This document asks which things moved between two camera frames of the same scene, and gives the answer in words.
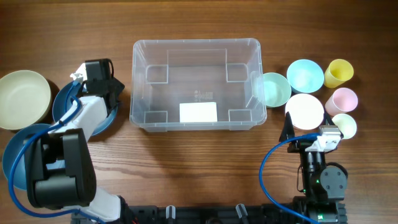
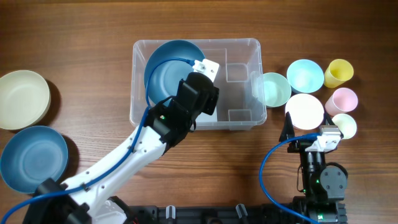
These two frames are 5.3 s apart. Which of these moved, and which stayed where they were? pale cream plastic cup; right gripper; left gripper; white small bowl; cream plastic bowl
Moved: left gripper
Stayed: pale cream plastic cup; white small bowl; right gripper; cream plastic bowl
